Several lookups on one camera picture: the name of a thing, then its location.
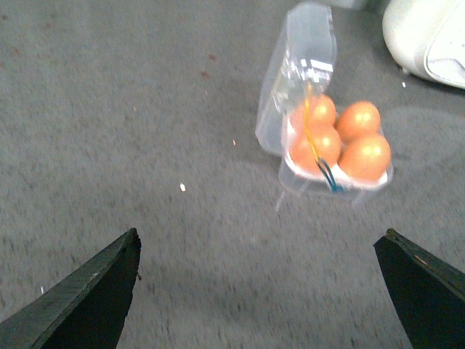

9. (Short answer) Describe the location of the teal rubber band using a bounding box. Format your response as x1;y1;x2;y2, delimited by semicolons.
317;157;344;193

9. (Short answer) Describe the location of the brown egg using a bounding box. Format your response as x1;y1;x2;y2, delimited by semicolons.
338;134;392;182
335;101;381;143
289;125;342;174
290;95;337;130

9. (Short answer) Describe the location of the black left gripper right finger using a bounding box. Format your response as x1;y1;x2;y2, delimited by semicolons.
373;228;464;348

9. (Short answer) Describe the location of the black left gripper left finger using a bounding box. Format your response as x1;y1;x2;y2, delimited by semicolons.
1;228;142;348

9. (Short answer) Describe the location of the yellow rubber band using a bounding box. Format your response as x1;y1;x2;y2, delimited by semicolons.
304;83;320;163

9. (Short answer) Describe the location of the cream soy milk maker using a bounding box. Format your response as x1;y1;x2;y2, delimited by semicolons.
382;1;464;89

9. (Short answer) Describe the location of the clear plastic egg box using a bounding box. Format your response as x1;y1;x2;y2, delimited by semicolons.
255;1;393;206

